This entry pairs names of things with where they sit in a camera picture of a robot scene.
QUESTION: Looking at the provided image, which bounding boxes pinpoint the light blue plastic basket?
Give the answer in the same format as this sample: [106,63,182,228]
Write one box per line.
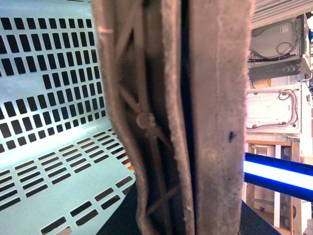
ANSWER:
[0,0,134,235]

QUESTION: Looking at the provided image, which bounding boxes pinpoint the blue white light bar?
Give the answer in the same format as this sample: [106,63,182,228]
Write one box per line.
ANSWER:
[243,152,313,202]

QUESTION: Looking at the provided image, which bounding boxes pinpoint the white washing machine back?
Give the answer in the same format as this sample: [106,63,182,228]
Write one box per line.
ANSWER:
[246,83,313,138]

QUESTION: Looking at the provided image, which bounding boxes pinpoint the wooden frame rack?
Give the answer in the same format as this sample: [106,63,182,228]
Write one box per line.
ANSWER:
[243,140,311,235]

